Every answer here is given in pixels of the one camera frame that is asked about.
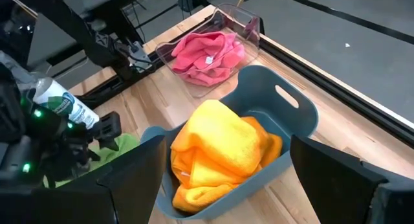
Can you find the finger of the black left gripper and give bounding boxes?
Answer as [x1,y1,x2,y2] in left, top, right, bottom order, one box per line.
[73,143,102,164]
[93,111,123,151]

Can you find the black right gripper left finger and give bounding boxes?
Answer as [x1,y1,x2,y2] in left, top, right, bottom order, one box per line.
[0,135,168,224]

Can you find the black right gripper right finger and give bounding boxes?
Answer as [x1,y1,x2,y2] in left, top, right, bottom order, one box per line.
[290,135,414,224]

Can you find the orange microfiber towel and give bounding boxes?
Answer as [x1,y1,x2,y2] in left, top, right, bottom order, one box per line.
[169,99,284,214]

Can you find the green microfiber towel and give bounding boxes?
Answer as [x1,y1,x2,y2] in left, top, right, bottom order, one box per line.
[43,133,141,189]

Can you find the pink microfiber towel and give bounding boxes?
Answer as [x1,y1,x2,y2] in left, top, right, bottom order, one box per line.
[170,31,246,88]

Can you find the clear spray bottle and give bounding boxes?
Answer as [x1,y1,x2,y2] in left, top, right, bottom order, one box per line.
[6,55,100,130]

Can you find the grey desk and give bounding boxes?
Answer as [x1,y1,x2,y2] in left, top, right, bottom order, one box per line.
[27,12,79,68]

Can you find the teal plastic basket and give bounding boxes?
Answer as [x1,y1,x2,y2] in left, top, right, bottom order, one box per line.
[139,64,320,221]

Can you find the clear plastic bin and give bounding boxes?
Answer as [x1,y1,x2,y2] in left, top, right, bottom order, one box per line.
[154,3,261,99]

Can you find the black aluminium table frame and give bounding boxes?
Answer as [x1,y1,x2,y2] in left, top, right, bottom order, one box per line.
[74,3,414,148]

